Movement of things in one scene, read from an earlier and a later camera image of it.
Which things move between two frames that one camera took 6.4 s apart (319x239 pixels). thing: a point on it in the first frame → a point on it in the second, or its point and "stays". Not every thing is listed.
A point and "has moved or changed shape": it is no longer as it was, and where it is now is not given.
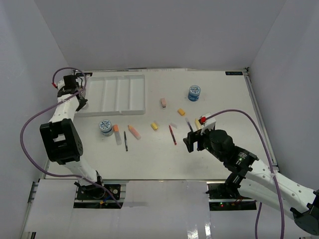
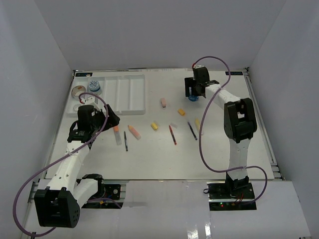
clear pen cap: [174, 125] stays
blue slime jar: [105, 128] has moved or changed shape
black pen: [126, 147] stays
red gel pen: [173, 135] stays
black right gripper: [194, 137] → [190, 82]
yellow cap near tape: [181, 112] stays
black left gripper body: [82, 103] → [100, 120]
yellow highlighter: [197, 123] stays
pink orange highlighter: [136, 134] stays
